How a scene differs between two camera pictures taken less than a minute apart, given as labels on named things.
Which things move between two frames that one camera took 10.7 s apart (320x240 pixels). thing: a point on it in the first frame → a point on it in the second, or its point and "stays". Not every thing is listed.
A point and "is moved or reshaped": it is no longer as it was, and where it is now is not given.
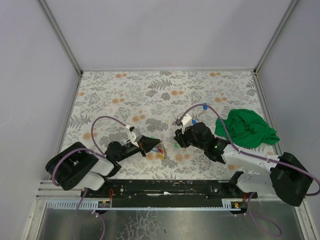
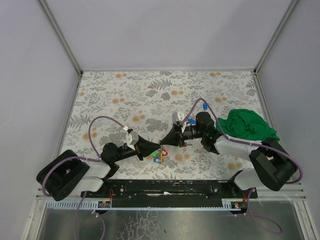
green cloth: [247, 128] stays
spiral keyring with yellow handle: [162, 152] is moved or reshaped
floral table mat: [107, 105] stays
